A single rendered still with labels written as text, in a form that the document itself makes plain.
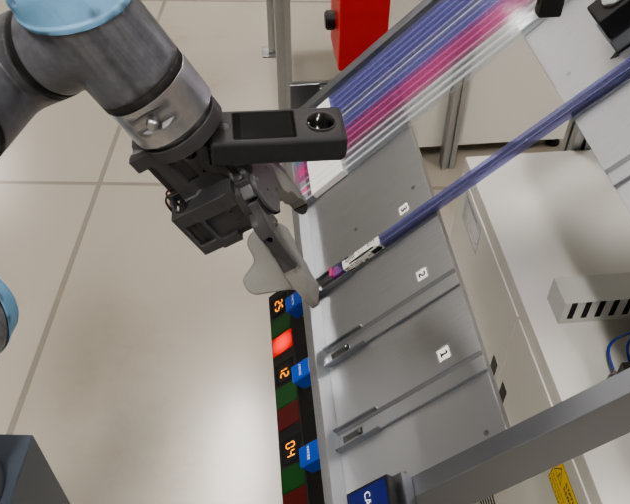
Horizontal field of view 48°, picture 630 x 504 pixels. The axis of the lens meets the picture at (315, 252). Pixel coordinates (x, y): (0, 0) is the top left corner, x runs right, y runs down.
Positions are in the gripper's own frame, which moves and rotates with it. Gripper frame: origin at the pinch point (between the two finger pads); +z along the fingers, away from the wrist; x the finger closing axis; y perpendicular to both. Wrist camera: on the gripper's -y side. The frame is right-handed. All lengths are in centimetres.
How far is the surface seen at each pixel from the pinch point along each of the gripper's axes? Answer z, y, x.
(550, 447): 12.6, -13.9, 21.0
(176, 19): 63, 74, -226
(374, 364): 15.3, 1.3, 4.3
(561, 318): 40.9, -18.5, -10.0
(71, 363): 54, 90, -56
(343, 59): 29, 0, -79
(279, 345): 20.0, 15.4, -7.6
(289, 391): 19.8, 14.3, 0.2
